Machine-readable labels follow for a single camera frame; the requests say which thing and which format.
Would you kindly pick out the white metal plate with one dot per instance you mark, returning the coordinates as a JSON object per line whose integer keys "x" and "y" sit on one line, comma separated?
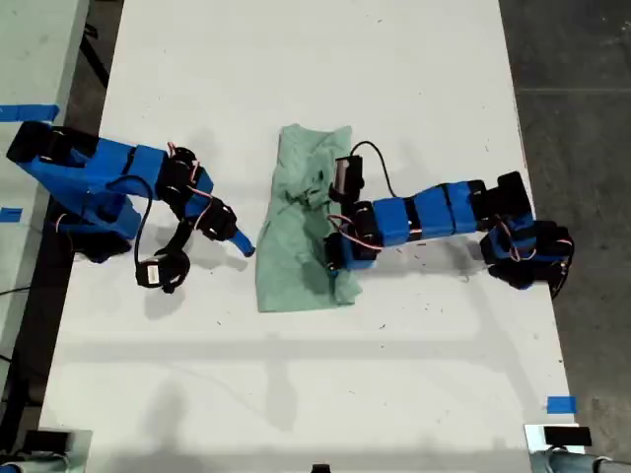
{"x": 533, "y": 436}

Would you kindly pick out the black stand leg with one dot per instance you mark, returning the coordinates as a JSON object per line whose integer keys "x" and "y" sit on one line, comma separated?
{"x": 97, "y": 61}

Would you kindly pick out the tiny black block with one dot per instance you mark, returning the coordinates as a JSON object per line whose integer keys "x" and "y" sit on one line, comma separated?
{"x": 320, "y": 469}

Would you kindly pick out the pale green T-shirt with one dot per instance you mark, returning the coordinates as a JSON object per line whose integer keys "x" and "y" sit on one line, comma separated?
{"x": 291, "y": 266}

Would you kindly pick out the pale side table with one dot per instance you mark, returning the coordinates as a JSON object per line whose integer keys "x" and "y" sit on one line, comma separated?
{"x": 29, "y": 59}

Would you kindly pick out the grey metal plate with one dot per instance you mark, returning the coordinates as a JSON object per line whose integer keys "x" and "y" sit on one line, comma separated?
{"x": 81, "y": 453}

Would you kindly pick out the pale grey tube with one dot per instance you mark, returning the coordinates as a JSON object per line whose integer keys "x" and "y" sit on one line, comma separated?
{"x": 34, "y": 465}
{"x": 567, "y": 463}

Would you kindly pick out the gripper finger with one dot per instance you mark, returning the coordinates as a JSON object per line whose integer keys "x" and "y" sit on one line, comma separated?
{"x": 244, "y": 240}
{"x": 239, "y": 245}

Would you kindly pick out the black camera box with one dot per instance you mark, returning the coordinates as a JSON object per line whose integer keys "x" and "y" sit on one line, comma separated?
{"x": 347, "y": 172}
{"x": 150, "y": 273}

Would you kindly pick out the small black box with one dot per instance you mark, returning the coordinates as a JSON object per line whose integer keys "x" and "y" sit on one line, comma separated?
{"x": 47, "y": 441}
{"x": 567, "y": 436}

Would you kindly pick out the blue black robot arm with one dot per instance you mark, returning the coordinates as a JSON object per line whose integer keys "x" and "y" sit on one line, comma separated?
{"x": 429, "y": 212}
{"x": 113, "y": 167}

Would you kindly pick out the square blue tape piece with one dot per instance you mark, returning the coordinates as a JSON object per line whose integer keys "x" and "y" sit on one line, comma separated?
{"x": 561, "y": 405}

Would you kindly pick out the long blue tape strip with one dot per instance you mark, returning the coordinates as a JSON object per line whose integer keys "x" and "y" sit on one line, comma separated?
{"x": 29, "y": 113}

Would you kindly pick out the short blue tape strip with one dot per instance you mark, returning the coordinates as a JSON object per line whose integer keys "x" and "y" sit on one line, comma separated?
{"x": 10, "y": 215}

